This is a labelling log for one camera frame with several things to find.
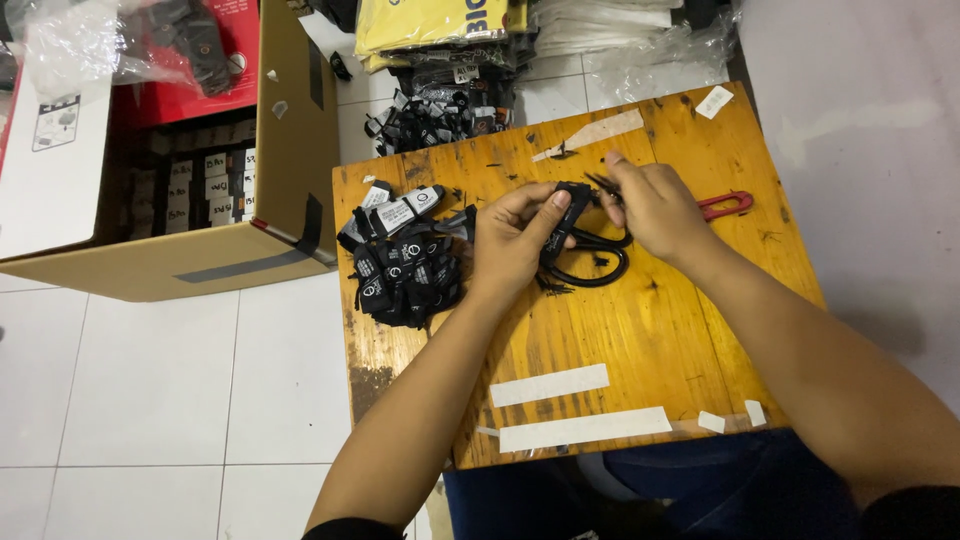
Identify person's left hand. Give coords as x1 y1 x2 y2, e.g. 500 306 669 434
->
471 182 579 298

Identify person's right hand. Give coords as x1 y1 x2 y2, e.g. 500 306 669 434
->
600 150 715 264

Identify red handled thread snipper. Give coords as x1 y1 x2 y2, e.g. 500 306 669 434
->
582 171 755 224

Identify black woven clothing label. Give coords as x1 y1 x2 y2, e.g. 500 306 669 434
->
538 180 595 268

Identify black thread scraps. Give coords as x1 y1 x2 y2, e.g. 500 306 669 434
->
534 272 576 298

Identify pile of black fabric labels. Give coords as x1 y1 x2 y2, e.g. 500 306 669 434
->
336 180 479 330

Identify torn translucent tape strip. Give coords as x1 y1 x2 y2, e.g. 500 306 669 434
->
531 108 646 164

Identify small orange wooden table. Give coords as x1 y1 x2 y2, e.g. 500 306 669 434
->
332 81 827 471

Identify short white tape strip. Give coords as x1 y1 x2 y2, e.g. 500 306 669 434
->
489 363 611 409

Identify heap of black tags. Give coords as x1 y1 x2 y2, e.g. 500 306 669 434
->
364 63 520 158

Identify stack of white packed garments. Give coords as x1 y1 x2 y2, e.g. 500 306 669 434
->
528 0 742 85

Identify long white tape strip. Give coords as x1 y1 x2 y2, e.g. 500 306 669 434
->
498 405 674 454

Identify stack of yellow packed garments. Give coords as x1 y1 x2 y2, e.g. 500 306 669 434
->
354 0 531 75

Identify brown cardboard carton with boxes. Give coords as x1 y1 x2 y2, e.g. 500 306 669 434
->
0 0 341 304

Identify person's blue trousers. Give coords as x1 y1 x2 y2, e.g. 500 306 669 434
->
442 427 865 540

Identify clear plastic bag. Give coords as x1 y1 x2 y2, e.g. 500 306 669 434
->
6 0 249 100

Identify black handled scissors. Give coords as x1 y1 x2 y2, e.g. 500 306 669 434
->
546 227 633 290

